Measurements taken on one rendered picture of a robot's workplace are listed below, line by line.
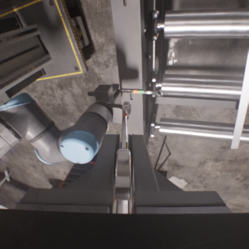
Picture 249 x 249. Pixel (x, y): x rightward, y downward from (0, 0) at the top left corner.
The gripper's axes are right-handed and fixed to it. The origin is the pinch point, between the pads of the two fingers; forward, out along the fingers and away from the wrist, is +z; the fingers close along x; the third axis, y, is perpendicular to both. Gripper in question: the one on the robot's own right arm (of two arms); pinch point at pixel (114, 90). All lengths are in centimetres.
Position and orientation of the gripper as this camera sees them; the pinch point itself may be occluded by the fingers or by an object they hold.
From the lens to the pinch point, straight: 70.0
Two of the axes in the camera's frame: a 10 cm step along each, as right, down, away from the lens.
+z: 2.5, -6.1, 7.5
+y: -9.6, -0.9, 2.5
